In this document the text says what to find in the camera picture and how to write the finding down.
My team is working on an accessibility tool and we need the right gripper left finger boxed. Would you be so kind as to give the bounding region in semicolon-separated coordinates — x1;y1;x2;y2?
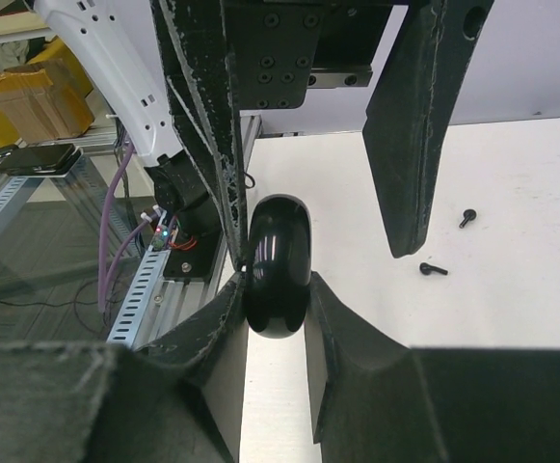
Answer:
0;273;248;462

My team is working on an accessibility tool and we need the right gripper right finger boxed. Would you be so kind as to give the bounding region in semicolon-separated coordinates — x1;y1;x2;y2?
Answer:
305;274;560;462

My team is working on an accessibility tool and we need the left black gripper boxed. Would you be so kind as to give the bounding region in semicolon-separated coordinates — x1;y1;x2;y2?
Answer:
151;0;493;270

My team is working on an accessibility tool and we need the black earbud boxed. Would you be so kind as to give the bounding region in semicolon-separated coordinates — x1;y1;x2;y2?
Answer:
419;262;449;276
459;209;477;229

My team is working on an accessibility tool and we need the black earbud charging case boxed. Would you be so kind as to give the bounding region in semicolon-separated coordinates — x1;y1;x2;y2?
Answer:
244;194;311;339

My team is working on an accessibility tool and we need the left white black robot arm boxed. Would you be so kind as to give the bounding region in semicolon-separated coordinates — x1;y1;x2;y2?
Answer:
29;1;493;267

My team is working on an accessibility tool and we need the small green circuit board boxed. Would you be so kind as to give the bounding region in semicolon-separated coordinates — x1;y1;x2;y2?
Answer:
150;224;170;252

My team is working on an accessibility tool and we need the black smartphone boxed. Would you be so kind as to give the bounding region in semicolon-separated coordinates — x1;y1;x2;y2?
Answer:
0;144;82;177

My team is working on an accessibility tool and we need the cardboard box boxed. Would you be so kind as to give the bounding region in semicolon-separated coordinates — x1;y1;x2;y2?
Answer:
0;59;94;144

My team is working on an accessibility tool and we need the grey slotted cable duct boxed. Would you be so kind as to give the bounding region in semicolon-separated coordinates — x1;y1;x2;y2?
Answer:
106;248;169;347

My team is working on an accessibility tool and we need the aluminium mounting rail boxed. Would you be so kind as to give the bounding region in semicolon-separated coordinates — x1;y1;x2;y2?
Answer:
134;115;264;348

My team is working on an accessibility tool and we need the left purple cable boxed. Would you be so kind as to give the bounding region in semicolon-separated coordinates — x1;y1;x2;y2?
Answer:
96;139;153;314

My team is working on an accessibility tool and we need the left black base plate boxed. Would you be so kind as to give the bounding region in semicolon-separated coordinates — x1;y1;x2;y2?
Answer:
163;231;223;283

